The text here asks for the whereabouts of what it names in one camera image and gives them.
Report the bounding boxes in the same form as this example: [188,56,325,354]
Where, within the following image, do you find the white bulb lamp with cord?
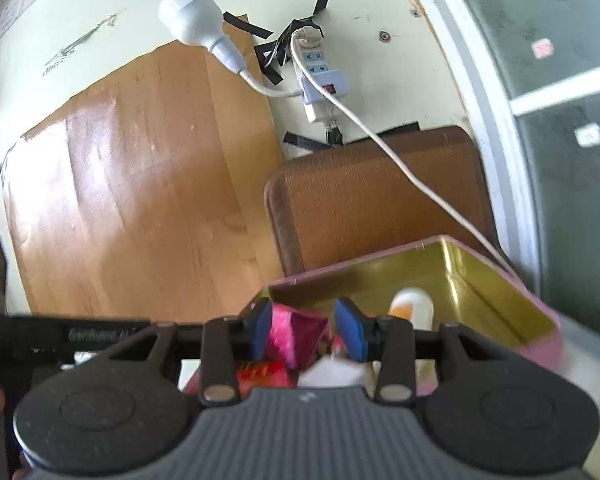
[158,0,306,99]

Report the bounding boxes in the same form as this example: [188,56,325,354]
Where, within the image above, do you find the pink tin box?
[180,234,563,396]

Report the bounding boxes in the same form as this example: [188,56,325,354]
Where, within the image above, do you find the black tape cluster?
[254,19,326,86]

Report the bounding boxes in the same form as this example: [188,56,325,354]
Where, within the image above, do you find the white power cable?
[289,29,520,272]

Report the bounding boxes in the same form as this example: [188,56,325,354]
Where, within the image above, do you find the red cardboard box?
[236,360,288,391]

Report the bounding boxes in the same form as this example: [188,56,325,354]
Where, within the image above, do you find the wood-grain panel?
[2,17,286,326]

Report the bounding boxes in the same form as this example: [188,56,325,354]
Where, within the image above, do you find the white charger adapter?
[297,355,381,389]

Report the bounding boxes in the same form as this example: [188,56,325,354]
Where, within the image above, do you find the white power strip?
[292,42,348,123]

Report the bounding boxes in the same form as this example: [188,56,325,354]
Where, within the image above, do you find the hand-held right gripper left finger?
[97,298,275,407]

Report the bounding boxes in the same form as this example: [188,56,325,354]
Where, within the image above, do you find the white window frame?
[395,0,600,311]

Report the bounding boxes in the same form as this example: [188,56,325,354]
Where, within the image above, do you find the magenta pouch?
[265,304,331,371]

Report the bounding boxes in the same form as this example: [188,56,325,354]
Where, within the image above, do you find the white pill bottle orange label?
[389,287,435,333]

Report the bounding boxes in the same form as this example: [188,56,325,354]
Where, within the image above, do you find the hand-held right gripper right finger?
[333,297,486,406]

